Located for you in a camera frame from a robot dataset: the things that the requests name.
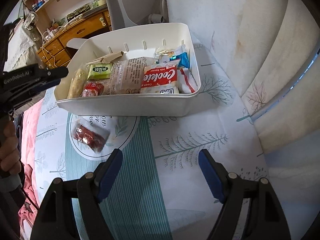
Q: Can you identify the yellow rice crispy packet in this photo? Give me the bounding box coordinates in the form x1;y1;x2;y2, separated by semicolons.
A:
67;65;88;99

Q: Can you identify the small red candy packet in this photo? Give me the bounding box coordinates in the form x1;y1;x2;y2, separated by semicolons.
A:
81;82;104;97

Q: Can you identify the green snack packet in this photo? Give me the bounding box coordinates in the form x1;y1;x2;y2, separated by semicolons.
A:
87;63;112;80

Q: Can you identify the tan paper stick packet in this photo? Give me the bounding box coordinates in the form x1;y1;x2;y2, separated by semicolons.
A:
87;51;124;64

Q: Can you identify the dark red coffee sachet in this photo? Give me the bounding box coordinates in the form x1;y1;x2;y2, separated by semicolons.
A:
72;118;110;153

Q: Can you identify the clear printed pastry packet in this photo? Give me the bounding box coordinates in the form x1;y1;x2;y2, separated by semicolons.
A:
104;57;156;95

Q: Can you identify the white plastic storage bin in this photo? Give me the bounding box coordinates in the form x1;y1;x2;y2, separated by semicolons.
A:
54;23;201;117

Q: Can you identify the red white cookie packet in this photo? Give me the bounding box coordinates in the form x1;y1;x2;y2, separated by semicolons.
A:
140;63;179;94

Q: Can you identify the blue white wrapper packet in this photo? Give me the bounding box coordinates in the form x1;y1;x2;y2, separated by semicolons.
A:
154;44;198;94

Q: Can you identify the person left hand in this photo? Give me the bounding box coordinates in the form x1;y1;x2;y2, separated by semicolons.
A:
1;121;21;175

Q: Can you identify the wooden desk with drawers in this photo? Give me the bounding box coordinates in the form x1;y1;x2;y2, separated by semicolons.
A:
37;9;111;68

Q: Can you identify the lace covered piano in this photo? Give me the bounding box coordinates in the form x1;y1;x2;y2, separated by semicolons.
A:
4;23;42;72

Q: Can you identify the pink blanket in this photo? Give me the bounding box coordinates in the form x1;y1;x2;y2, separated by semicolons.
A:
18;100;43;239

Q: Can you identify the patterned white teal tablecloth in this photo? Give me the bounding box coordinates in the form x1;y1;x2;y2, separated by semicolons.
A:
34;38;268;239

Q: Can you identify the grey office chair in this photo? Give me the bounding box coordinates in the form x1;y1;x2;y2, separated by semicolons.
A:
66;0;169;52

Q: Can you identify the black cable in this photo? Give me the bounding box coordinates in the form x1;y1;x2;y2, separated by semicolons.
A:
21;187;41;212

